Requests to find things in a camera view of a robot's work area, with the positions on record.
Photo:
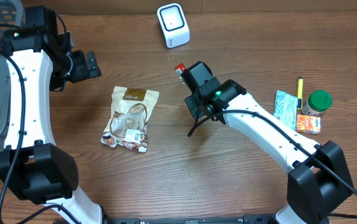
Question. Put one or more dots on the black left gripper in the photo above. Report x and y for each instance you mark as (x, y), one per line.
(81, 71)

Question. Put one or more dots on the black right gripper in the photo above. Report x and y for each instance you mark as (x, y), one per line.
(193, 104)

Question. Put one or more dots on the red stick sachet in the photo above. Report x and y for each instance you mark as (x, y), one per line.
(180, 69)

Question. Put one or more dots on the beige brown snack pouch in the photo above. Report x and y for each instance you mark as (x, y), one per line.
(131, 109)

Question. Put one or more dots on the teal wet wipes pack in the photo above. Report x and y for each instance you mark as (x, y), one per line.
(285, 109)

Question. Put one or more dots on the yellow highlighter marker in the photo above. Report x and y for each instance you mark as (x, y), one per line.
(299, 93)

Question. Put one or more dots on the orange tissue pack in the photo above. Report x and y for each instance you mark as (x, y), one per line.
(308, 124)

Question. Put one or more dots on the green lid white jar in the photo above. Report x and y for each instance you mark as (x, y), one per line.
(317, 103)

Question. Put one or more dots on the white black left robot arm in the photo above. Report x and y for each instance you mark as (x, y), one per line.
(41, 60)

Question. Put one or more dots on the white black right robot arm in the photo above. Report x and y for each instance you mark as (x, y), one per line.
(319, 180)

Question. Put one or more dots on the white barcode scanner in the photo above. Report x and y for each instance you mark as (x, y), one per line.
(173, 24)

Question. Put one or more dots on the black aluminium rail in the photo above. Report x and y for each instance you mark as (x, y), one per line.
(246, 219)

